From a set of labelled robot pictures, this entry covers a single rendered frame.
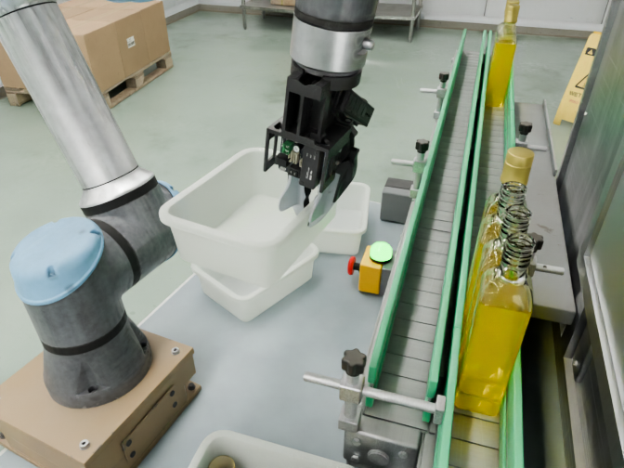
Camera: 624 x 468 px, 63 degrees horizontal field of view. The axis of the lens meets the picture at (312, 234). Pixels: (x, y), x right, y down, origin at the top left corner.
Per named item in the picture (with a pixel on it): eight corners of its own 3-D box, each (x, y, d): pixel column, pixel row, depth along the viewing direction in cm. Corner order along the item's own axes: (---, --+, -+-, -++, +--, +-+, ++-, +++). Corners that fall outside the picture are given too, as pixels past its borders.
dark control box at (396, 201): (410, 227, 125) (415, 197, 121) (379, 221, 127) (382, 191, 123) (415, 209, 132) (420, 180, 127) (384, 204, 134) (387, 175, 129)
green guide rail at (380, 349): (371, 409, 67) (376, 368, 63) (364, 406, 67) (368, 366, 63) (462, 49, 204) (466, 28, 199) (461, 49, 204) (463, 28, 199)
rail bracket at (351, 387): (434, 457, 62) (449, 390, 54) (301, 421, 66) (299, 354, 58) (436, 435, 64) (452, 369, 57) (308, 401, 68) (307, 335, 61)
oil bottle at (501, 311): (497, 419, 66) (539, 295, 54) (452, 408, 68) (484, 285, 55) (498, 385, 71) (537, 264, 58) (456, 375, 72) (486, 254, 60)
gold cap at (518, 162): (500, 186, 68) (508, 156, 66) (499, 174, 71) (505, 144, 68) (528, 189, 67) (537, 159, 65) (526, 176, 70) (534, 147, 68)
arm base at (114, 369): (25, 385, 75) (-1, 335, 70) (105, 322, 86) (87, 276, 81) (96, 424, 69) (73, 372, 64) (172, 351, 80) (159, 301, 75)
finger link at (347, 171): (309, 195, 62) (318, 130, 56) (315, 188, 63) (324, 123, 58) (344, 208, 60) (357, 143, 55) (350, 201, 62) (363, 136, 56)
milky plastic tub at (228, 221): (161, 269, 67) (148, 214, 62) (253, 193, 83) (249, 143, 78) (275, 311, 60) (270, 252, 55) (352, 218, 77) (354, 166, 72)
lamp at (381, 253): (389, 266, 101) (390, 253, 99) (367, 262, 102) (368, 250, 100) (393, 253, 105) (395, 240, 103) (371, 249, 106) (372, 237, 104)
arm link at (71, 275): (17, 333, 70) (-23, 252, 63) (92, 279, 80) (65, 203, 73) (78, 359, 66) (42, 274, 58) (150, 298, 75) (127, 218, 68)
